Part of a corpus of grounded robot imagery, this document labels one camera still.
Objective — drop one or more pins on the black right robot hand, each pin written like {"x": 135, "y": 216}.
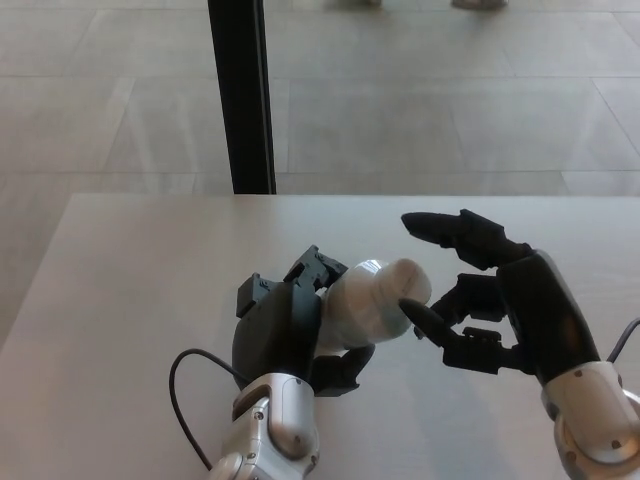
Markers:
{"x": 540, "y": 320}

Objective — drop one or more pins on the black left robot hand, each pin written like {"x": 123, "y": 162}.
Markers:
{"x": 275, "y": 330}

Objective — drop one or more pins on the white plastic bottle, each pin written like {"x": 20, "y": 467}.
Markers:
{"x": 360, "y": 310}

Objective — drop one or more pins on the white screw cap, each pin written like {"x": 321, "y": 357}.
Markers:
{"x": 407, "y": 285}

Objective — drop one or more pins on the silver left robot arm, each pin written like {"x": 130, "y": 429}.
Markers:
{"x": 280, "y": 420}

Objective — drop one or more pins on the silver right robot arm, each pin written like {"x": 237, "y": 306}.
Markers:
{"x": 595, "y": 420}

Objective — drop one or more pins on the black vertical frame post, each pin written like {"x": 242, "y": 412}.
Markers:
{"x": 242, "y": 95}

